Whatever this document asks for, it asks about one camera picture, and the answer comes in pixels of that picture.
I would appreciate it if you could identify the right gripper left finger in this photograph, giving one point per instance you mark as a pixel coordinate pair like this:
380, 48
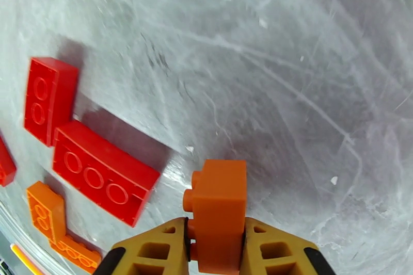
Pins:
151, 251

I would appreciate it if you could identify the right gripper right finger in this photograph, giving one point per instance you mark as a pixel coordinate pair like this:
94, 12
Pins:
277, 254

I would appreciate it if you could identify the orange lego brick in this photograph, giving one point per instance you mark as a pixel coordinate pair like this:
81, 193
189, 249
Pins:
75, 253
219, 206
48, 206

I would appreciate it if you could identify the red lego brick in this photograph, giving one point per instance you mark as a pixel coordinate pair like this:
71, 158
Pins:
48, 96
103, 174
5, 167

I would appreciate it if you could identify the orange L-shaped brick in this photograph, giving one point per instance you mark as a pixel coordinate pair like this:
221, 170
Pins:
13, 229

